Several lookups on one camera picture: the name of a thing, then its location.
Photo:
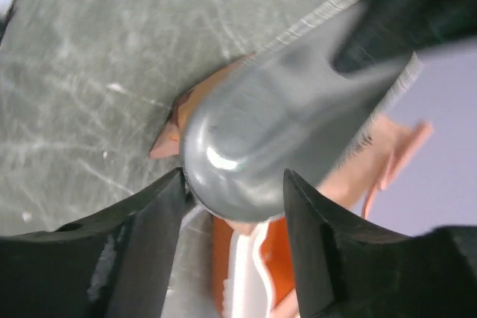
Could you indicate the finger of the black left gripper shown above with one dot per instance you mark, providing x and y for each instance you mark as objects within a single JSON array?
[{"x": 392, "y": 28}]

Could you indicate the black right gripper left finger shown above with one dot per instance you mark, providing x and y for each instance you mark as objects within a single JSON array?
[{"x": 114, "y": 263}]

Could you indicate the grey metal litter scoop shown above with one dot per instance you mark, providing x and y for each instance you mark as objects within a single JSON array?
[{"x": 285, "y": 108}]

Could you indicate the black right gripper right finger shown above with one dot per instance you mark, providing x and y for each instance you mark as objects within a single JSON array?
[{"x": 346, "y": 266}]

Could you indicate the orange and white litter box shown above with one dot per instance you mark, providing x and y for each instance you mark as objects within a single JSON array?
[{"x": 236, "y": 269}]

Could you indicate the pink cat litter bag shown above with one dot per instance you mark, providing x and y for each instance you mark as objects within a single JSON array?
[{"x": 376, "y": 160}]

